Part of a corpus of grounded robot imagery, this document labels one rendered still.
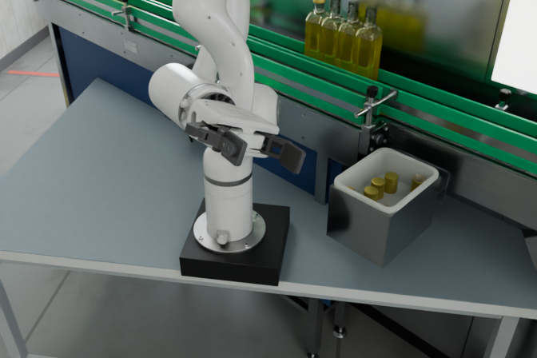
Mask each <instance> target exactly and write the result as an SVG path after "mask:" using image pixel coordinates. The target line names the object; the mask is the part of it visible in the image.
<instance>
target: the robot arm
mask: <svg viewBox="0 0 537 358"><path fill-rule="evenodd" d="M172 10H173V17H174V19H175V21H176V22H177V24H178V25H179V26H181V27H182V28H183V29H184V30H185V31H187V32H188V33H189V34H191V35H192V36H193V37H194V38H196V39H197V40H198V41H199V42H200V44H201V47H200V50H199V54H198V56H197V60H196V62H195V64H194V66H193V68H192V70H190V69H189V68H187V67H186V66H183V65H181V64H176V63H172V64H168V65H165V66H162V67H161V68H160V69H158V70H157V71H156V72H155V73H154V74H153V76H152V77H151V79H150V82H149V97H150V100H151V102H152V103H153V104H154V105H155V106H156V107H157V108H158V109H159V110H160V111H161V112H162V113H164V114H165V115H166V116H167V117H169V118H170V119H171V120H172V121H174V122H175V123H176V124H177V125H179V126H180V127H181V128H182V129H183V130H184V132H185V133H187V134H189V136H190V137H193V138H194V139H196V140H198V141H199V142H200V143H204V144H205V145H207V146H208V148H207V149H206V150H205V152H204V156H203V170H204V184H205V209H206V212H205V213H203V214H202V215H200V216H199V217H198V218H197V221H196V222H195V225H194V227H193V233H194V237H195V239H196V242H197V243H198V244H199V245H200V246H201V247H202V248H203V249H206V250H208V251H210V252H211V253H216V254H221V255H236V254H241V253H246V252H248V251H249V250H252V249H254V248H256V247H257V246H258V245H259V244H260V243H261V242H262V241H263V240H264V237H265V233H266V224H265V221H264V219H263V218H262V216H261V215H260V214H259V213H257V212H255V211H254V210H253V157H263V158H266V157H273V158H275V159H277V160H279V163H280V164H281V165H283V166H284V167H285V168H286V169H288V170H289V171H291V172H292V173H294V174H299V172H300V169H301V166H302V164H303V161H304V158H305V155H306V152H305V151H304V150H302V149H300V148H299V147H297V146H296V145H294V144H293V143H292V142H291V141H288V140H285V139H283V138H280V137H277V136H275V135H277V134H278V133H279V128H278V126H277V123H278V122H279V120H280V111H281V106H280V99H279V97H278V95H277V94H276V92H275V91H274V90H273V89H272V88H271V87H269V86H266V85H262V84H258V83H254V66H253V59H252V56H251V53H250V51H249V48H248V45H247V43H246V41H247V38H248V34H249V19H250V0H173V7H172ZM217 72H218V74H219V79H220V81H218V80H217ZM264 143H265V144H267V145H265V144H264ZM273 146H276V147H278V148H281V150H280V154H278V153H275V152H273V151H272V148H273Z"/></svg>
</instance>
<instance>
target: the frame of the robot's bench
mask: <svg viewBox="0 0 537 358"><path fill-rule="evenodd" d="M0 262H2V263H9V264H16V265H29V266H37V267H44V268H52V269H65V270H72V271H79V272H93V273H100V274H108V275H114V276H128V277H136V278H143V279H150V280H163V281H171V282H178V283H186V284H199V285H206V286H213V287H221V288H234V289H242V290H249V291H256V292H270V293H277V294H285V295H291V296H305V297H312V298H320V299H327V300H340V301H347V302H355V303H362V304H375V305H383V306H390V307H397V308H411V309H418V310H425V311H433V312H446V313H454V314H460V315H468V316H481V317H489V318H496V319H495V323H494V326H493V329H492V332H491V336H490V339H489V341H488V344H487V348H486V351H485V353H484V356H483V358H505V356H506V355H507V350H508V349H509V346H510V343H511V340H512V337H513V335H514V332H515V329H516V326H517V324H518V322H519V317H515V316H501V315H494V314H486V313H480V312H466V311H459V310H451V309H444V308H430V307H423V306H415V305H409V304H395V303H388V302H380V301H373V300H359V299H352V298H344V297H338V296H324V295H316V294H309V293H302V292H288V291H281V290H273V289H266V288H253V287H245V286H238V285H230V284H217V283H209V282H202V281H195V280H182V279H174V278H167V277H159V276H146V275H138V274H131V273H124V272H110V271H103V270H96V269H88V268H75V267H67V266H60V265H47V264H39V263H32V262H25V261H11V260H3V259H0ZM0 333H1V335H2V338H3V340H4V343H5V346H6V349H7V351H8V353H9V355H10V358H56V357H50V356H39V355H32V354H29V353H28V351H27V349H26V345H25V343H24V340H23V338H22V334H21V332H20V329H19V327H18V323H17V321H16V319H15V316H14V313H13V310H12V308H11V305H10V302H9V299H8V297H7V295H6V290H5V289H4V286H3V283H2V280H1V277H0Z"/></svg>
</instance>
